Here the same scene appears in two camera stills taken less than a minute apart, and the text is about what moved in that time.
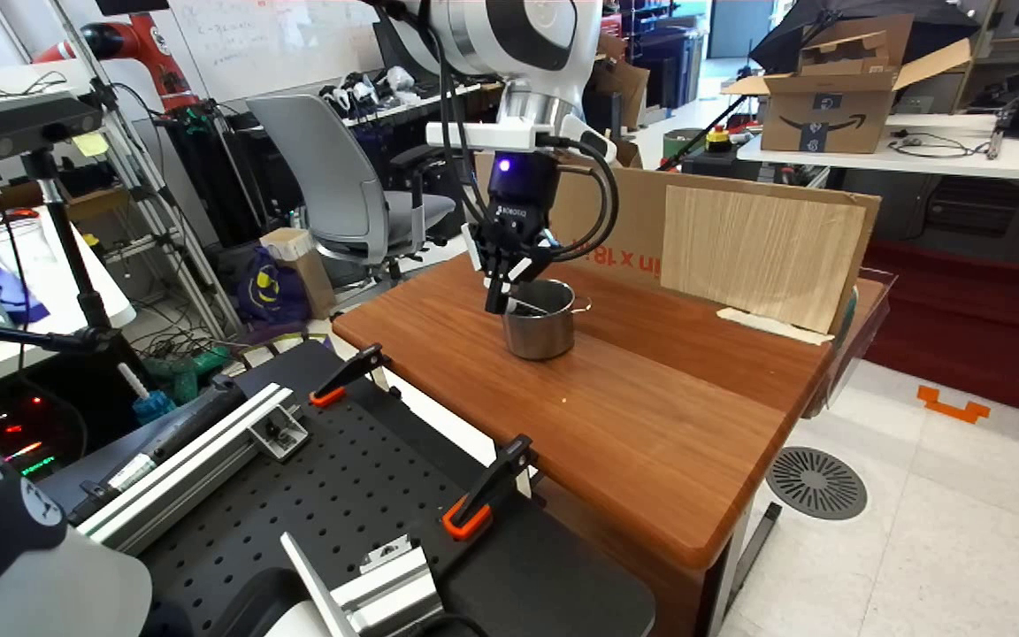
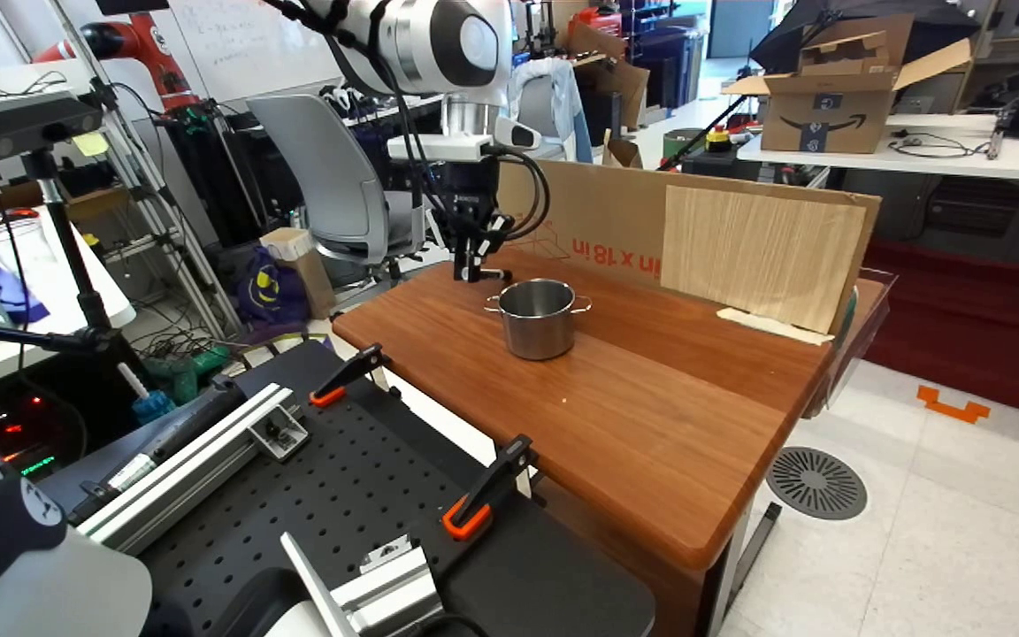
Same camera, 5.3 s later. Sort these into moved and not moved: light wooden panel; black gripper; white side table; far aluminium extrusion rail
Moved: black gripper
Not moved: white side table; far aluminium extrusion rail; light wooden panel
